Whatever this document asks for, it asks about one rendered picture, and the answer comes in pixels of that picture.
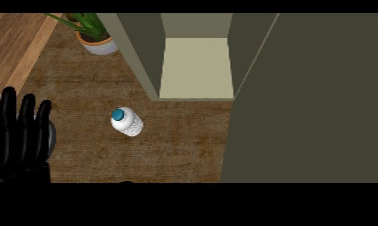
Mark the dark grey cabinet door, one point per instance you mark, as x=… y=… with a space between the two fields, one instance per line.
x=304 y=103

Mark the white water bottle blue cap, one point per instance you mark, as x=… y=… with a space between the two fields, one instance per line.
x=127 y=122

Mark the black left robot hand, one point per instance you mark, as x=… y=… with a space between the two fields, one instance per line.
x=22 y=143

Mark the green plant in white pot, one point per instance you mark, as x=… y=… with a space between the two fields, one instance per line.
x=93 y=35

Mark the olive green open cabinet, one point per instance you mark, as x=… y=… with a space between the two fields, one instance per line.
x=193 y=66

